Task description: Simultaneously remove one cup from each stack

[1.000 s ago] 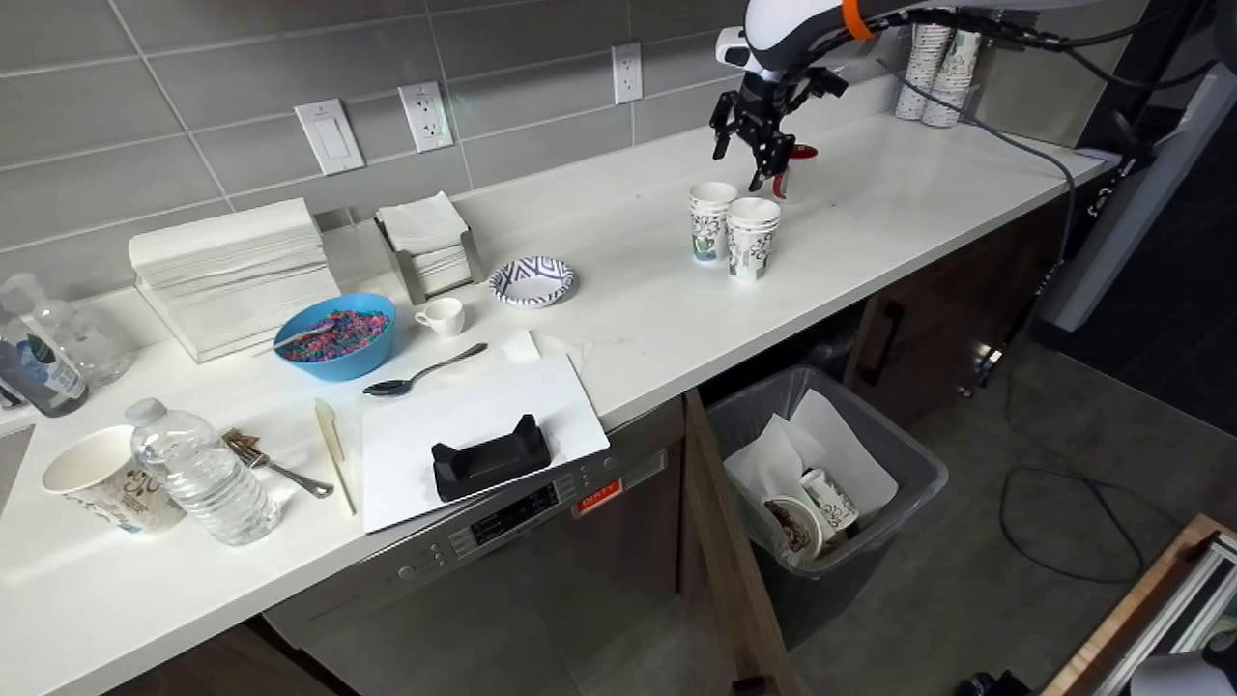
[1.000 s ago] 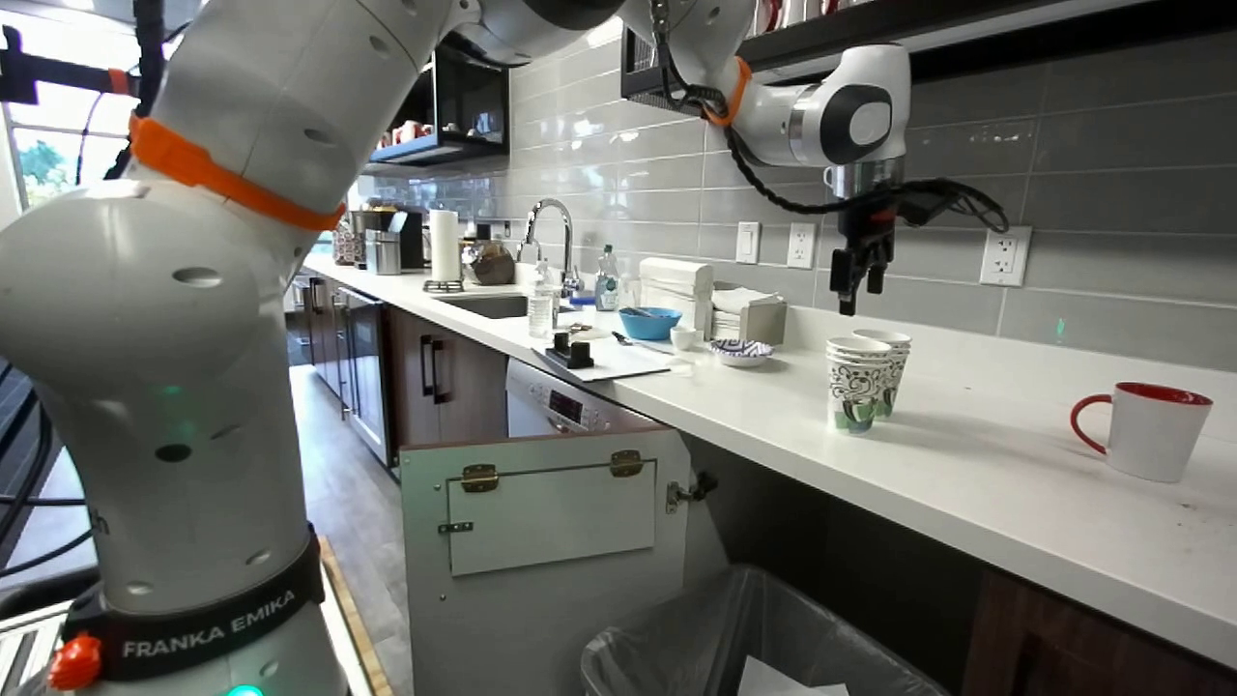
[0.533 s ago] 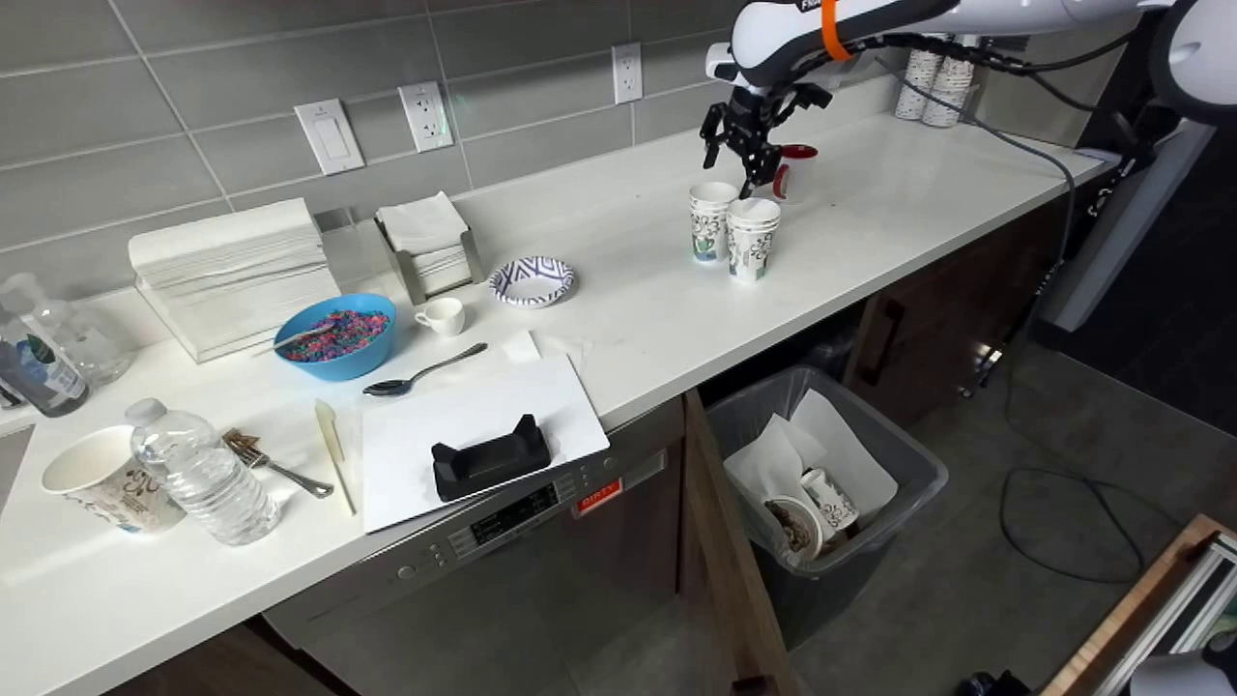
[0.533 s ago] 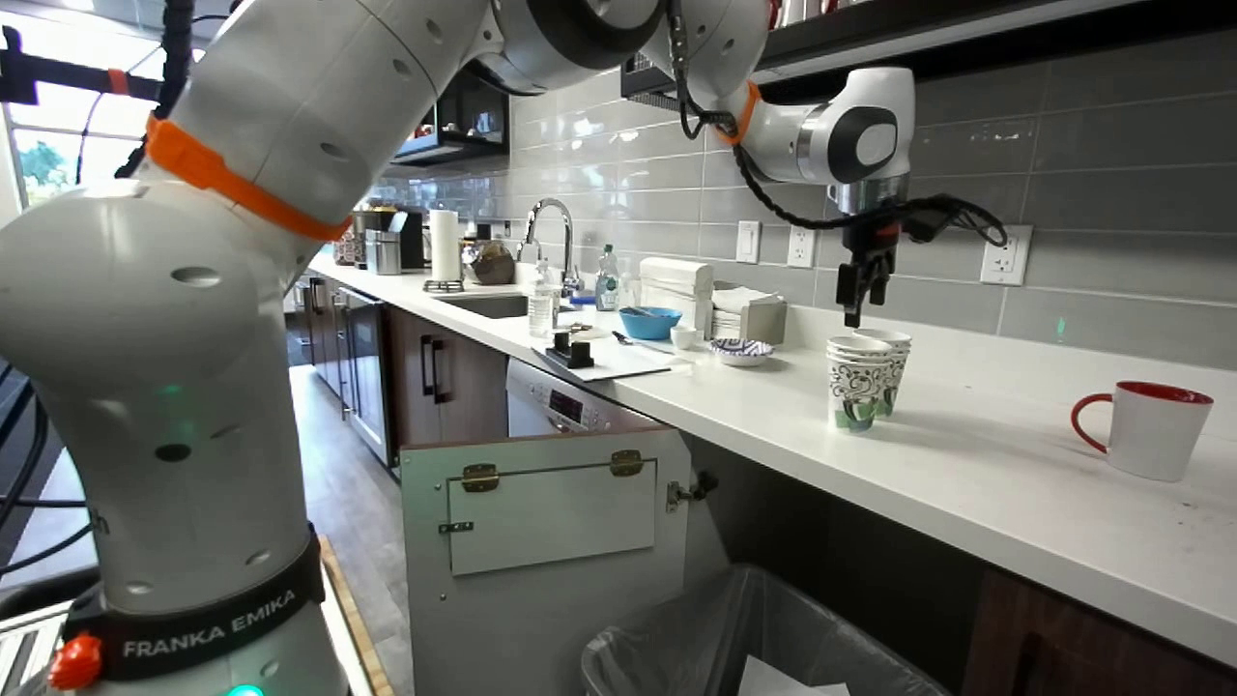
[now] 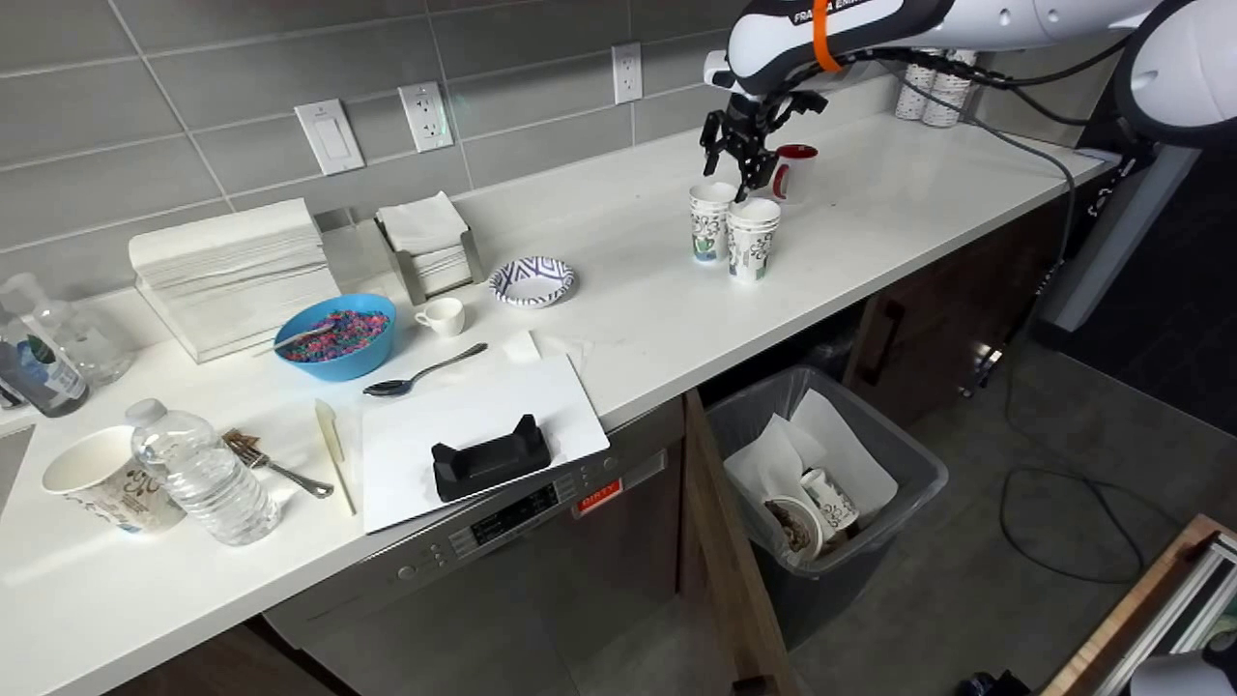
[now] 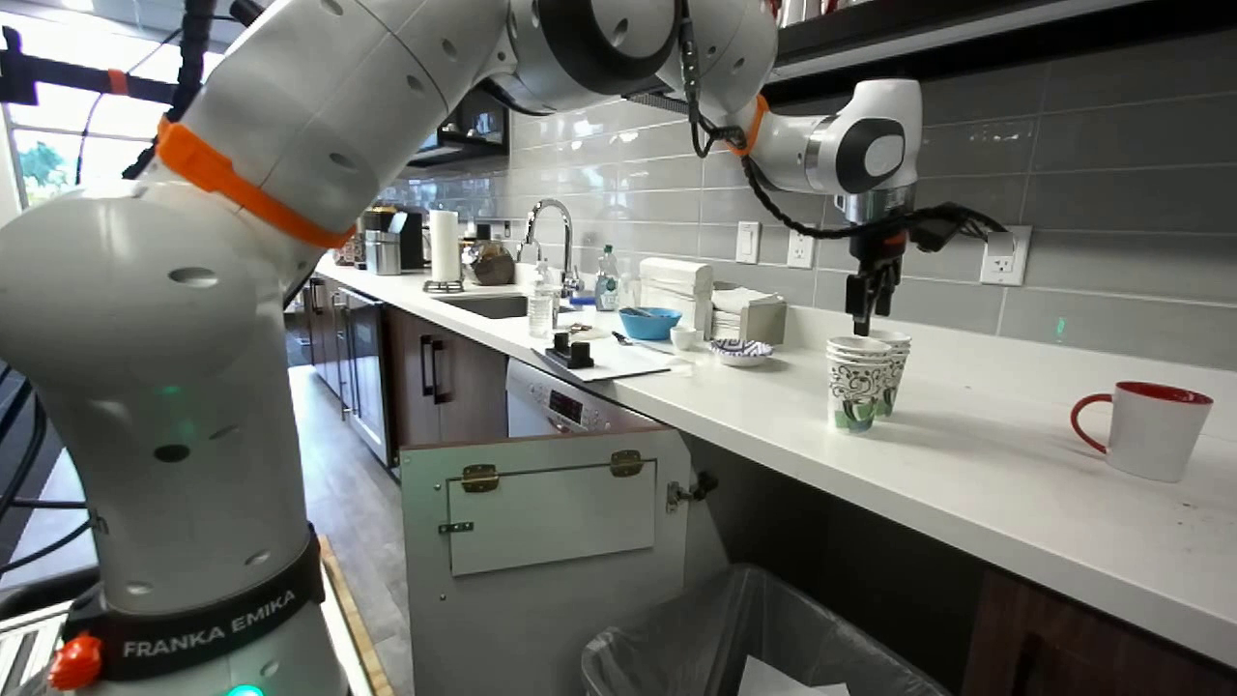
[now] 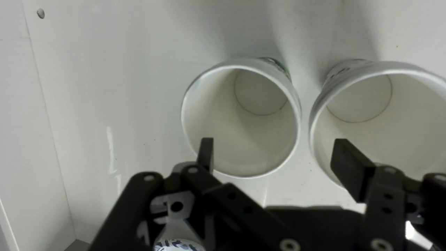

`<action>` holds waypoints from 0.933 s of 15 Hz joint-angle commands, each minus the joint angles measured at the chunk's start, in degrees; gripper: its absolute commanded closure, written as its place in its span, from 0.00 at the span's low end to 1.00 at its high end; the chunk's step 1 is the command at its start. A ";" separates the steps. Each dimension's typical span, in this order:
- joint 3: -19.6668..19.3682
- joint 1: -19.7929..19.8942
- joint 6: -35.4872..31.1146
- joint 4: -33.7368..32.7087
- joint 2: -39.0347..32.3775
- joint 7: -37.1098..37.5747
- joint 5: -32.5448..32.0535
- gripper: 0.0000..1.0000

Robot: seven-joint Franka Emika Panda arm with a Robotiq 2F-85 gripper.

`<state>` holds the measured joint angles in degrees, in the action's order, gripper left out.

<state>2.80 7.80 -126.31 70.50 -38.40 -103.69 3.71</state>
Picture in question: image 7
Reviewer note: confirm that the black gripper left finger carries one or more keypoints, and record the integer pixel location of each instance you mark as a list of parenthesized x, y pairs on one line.
[(232, 200)]

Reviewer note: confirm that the floral print paper cup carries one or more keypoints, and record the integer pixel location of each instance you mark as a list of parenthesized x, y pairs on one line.
[(409, 140), (279, 65), (251, 140), (339, 72)]

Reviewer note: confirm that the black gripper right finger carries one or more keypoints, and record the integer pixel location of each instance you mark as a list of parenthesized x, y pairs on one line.
[(385, 210)]

